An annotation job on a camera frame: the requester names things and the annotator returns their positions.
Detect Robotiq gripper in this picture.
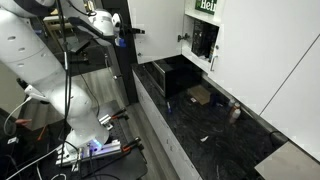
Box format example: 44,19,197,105
114,23,146,38

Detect white cabinet door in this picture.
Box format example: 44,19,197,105
207,0,320,116
127,0,186,65
259,34,320,162

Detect white base cabinet row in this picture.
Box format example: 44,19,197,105
131,70,203,180

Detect steel door hinge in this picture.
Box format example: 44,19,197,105
176,32,191,43

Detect black steel microwave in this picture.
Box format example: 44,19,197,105
150,55,202,98

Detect green Heineken box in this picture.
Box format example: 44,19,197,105
194,0,219,16

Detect black orange bar clamp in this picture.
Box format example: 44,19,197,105
110,107,130,122
120,135,145,154

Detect brown cardboard box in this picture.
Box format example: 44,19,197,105
186,84,212,106

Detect dark blue cup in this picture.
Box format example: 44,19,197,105
210,92,221,108

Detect aluminium mounting plate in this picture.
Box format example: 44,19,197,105
54,113,123,168

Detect white squeeze bottle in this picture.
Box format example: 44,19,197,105
227,97,236,111
228,108,242,125

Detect black robot table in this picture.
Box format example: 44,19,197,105
0,99,149,180

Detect white wall cabinet with shelves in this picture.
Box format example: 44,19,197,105
181,0,223,74

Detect steel door handle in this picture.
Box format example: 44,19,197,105
209,54,220,73

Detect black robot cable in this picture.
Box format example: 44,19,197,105
54,0,73,168

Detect white cable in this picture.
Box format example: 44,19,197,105
2,95,33,138

